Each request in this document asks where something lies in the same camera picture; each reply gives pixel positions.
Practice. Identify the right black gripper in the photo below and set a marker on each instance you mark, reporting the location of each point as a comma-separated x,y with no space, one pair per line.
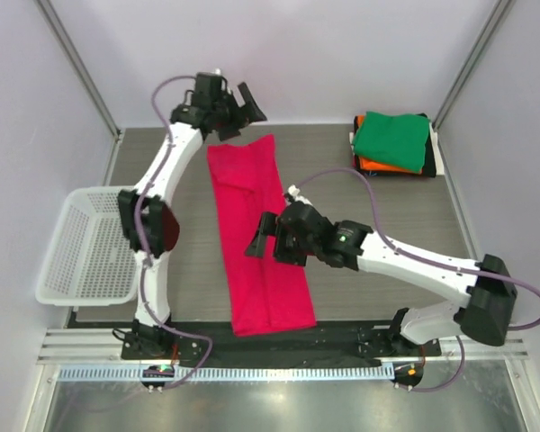
271,225

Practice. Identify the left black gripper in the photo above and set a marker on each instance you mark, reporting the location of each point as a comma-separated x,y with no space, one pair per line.
243,115

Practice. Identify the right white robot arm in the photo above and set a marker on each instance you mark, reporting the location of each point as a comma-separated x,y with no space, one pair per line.
478,296

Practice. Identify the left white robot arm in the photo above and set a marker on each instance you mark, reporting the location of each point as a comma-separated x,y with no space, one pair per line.
147,221

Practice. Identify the orange folded t shirt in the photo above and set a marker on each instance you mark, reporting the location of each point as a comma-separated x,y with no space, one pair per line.
369,166

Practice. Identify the green folded t shirt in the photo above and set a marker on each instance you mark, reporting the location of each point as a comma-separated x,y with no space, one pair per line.
393,140

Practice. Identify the white plastic basket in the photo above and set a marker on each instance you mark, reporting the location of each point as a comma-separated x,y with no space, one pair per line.
89,262

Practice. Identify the black folded t shirt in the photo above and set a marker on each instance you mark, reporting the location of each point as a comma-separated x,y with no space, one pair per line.
394,145

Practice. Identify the white folded t shirt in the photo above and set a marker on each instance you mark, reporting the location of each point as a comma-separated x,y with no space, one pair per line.
438,157

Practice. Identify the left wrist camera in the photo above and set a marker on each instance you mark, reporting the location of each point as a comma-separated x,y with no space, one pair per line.
208,89

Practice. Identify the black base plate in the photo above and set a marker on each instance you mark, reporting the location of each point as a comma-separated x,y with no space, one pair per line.
337,341

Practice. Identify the white slotted cable duct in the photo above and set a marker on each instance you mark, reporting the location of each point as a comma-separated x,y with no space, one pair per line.
157,373

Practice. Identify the left aluminium corner post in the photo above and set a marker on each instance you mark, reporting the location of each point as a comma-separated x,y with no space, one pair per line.
69,49

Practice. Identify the aluminium corner post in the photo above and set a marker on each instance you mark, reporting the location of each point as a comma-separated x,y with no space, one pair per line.
69,49
495,19

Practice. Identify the aluminium rail frame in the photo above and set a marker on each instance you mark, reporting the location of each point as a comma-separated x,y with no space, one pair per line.
91,345

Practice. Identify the right aluminium corner post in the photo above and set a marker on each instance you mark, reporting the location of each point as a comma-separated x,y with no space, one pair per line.
495,19

